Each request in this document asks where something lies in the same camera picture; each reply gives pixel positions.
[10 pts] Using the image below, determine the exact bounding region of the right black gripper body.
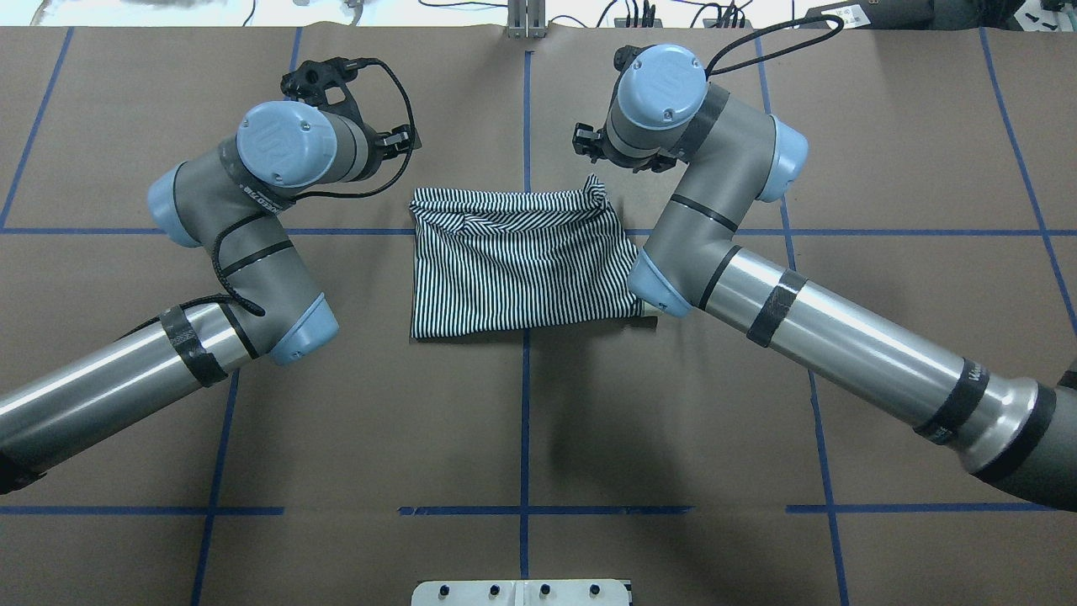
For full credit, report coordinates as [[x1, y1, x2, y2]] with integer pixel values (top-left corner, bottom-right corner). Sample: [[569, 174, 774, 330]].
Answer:
[[572, 119, 681, 173]]

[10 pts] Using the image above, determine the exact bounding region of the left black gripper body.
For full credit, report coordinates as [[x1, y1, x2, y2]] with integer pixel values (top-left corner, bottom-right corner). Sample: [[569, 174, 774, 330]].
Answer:
[[365, 124, 420, 169]]

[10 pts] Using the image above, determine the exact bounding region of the blue white striped polo shirt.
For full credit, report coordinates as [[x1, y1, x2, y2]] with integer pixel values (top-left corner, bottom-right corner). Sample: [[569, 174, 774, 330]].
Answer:
[[409, 175, 658, 340]]

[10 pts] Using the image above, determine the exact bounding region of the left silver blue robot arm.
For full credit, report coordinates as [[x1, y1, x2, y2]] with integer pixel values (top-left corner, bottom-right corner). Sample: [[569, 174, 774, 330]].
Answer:
[[3, 100, 421, 494]]

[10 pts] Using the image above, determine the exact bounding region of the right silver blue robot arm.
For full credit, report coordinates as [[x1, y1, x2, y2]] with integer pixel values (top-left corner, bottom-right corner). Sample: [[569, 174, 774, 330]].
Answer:
[[573, 45, 1076, 512]]

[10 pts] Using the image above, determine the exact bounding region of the black long box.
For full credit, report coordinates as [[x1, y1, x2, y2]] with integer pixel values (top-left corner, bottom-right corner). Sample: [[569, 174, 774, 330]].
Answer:
[[805, 1, 935, 30]]

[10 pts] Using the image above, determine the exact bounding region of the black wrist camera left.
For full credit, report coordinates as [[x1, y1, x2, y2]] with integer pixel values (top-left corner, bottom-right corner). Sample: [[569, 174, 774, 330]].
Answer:
[[280, 57, 362, 124]]

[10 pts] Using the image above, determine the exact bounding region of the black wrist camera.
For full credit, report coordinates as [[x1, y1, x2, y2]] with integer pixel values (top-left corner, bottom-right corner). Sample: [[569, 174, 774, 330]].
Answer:
[[614, 45, 646, 73], [280, 57, 362, 124]]

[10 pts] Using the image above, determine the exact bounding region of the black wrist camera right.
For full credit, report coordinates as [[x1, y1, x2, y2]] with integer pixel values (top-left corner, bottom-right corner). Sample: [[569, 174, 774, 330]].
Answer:
[[614, 45, 646, 73]]

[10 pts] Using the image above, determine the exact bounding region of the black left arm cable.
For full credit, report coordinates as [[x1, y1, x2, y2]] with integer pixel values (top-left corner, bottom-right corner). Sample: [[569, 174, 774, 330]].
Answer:
[[210, 57, 418, 319]]

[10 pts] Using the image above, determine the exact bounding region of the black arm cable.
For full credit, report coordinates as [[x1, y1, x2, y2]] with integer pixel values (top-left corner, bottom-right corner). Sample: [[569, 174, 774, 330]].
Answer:
[[703, 13, 847, 77], [210, 57, 418, 319]]

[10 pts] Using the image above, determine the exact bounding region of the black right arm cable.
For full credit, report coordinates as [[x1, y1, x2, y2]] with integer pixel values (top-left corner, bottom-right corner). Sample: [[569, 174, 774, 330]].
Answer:
[[703, 13, 847, 77]]

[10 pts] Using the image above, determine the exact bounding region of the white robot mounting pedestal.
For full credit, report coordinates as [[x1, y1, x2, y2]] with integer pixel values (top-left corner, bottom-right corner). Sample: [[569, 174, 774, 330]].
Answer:
[[409, 578, 634, 605]]

